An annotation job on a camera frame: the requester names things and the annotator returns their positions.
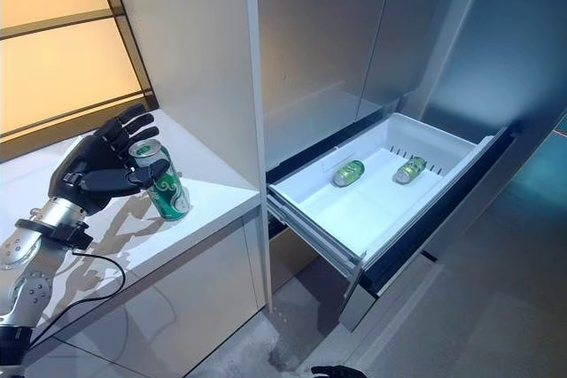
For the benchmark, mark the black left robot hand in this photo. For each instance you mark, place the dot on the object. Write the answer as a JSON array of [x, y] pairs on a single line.
[[88, 170]]

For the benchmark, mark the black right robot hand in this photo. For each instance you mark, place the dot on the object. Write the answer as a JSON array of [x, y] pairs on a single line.
[[339, 372]]

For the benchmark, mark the tall green beer can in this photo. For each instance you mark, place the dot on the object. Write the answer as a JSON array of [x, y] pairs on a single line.
[[170, 194]]

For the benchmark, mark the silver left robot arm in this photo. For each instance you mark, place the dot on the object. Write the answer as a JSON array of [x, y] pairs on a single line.
[[26, 263]]

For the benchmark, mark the fridge drawer with white bin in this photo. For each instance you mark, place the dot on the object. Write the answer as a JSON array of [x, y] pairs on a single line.
[[354, 223]]

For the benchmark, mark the stainless steel fridge door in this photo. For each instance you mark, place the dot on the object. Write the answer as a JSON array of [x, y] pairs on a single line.
[[412, 19], [310, 41]]

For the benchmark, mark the brown cardboard box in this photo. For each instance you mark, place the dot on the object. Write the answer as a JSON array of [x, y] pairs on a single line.
[[288, 258]]

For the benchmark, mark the tall white cabinet panel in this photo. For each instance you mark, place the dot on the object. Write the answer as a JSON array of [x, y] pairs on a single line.
[[199, 64]]

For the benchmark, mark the white counter cabinet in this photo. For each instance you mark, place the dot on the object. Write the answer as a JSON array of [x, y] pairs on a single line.
[[186, 298]]

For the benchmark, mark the short green soda can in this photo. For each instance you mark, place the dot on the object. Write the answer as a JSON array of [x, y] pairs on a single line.
[[349, 173], [409, 170]]

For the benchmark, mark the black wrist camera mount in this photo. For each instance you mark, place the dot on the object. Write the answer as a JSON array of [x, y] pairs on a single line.
[[66, 234]]

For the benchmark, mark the backlit panel with black frame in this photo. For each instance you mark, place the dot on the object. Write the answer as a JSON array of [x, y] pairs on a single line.
[[53, 64]]

